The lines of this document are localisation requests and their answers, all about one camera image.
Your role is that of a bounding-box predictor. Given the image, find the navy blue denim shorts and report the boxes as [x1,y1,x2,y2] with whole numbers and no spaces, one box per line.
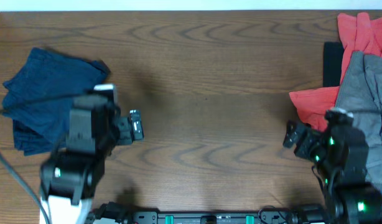
[2,48,109,139]

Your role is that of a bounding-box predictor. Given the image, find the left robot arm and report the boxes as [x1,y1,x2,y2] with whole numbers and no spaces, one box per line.
[40,92,144,223]

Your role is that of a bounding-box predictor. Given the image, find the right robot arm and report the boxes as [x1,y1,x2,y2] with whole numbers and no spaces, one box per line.
[283,113,382,223]

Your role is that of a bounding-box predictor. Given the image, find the grey garment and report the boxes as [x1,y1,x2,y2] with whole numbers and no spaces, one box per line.
[335,52,382,193]

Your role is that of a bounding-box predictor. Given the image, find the black cloth strip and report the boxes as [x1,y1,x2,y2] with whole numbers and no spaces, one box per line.
[323,42,344,87]

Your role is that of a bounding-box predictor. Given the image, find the folded navy blue garment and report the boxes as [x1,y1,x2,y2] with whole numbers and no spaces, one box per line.
[12,118,70,156]

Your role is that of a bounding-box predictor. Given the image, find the red garment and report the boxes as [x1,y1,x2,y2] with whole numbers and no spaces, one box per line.
[289,12,382,131]

